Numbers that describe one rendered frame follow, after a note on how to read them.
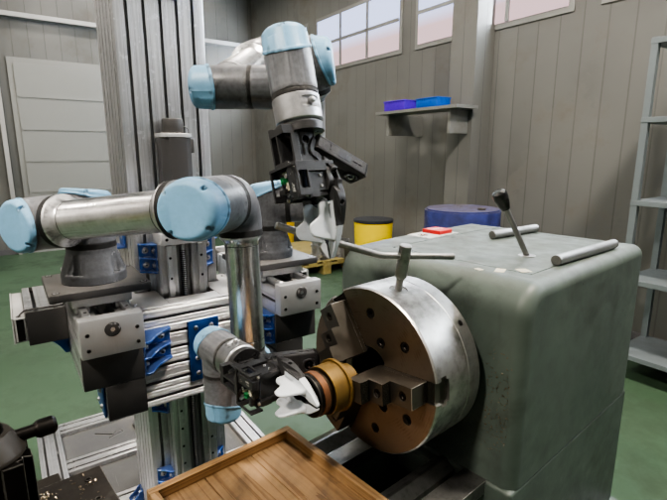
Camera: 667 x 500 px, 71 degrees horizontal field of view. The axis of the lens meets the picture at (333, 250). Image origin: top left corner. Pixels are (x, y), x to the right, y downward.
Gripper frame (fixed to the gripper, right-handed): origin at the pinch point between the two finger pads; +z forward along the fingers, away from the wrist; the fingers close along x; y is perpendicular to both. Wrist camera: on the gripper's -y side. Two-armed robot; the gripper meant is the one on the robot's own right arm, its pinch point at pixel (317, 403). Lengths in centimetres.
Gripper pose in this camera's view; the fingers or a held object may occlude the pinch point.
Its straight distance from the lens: 79.3
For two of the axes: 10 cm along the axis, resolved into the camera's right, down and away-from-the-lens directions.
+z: 6.4, 1.5, -7.5
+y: -7.7, 1.3, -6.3
